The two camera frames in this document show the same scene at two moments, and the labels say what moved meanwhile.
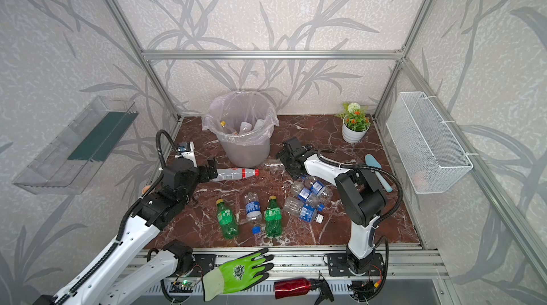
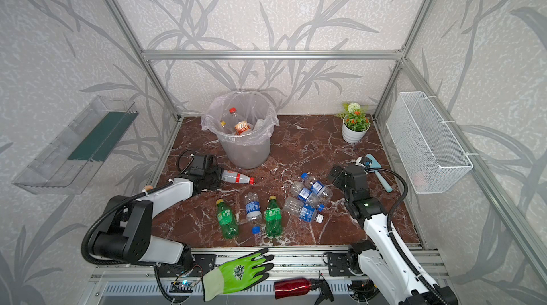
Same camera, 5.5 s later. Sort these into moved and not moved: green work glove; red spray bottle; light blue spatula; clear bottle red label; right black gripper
Moved: right black gripper; clear bottle red label
Not moved: red spray bottle; light blue spatula; green work glove
